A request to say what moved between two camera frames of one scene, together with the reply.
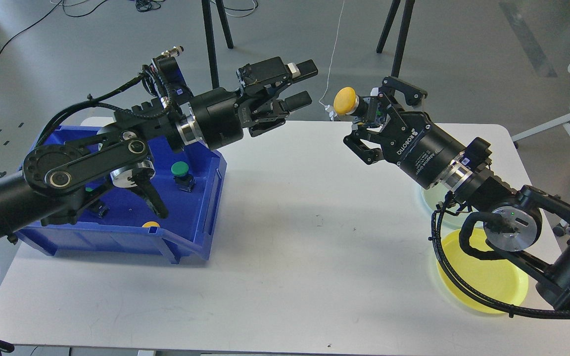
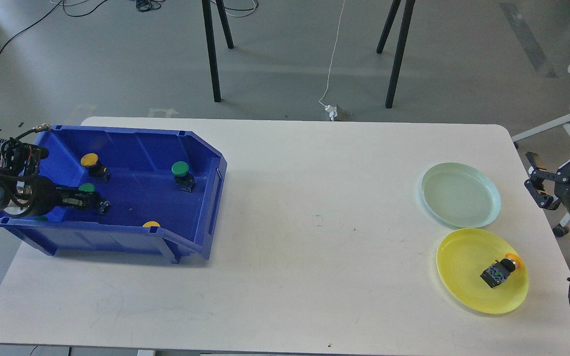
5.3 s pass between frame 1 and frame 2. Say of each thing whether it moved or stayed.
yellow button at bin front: stayed
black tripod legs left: stayed
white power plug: stayed
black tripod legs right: stayed
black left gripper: moved
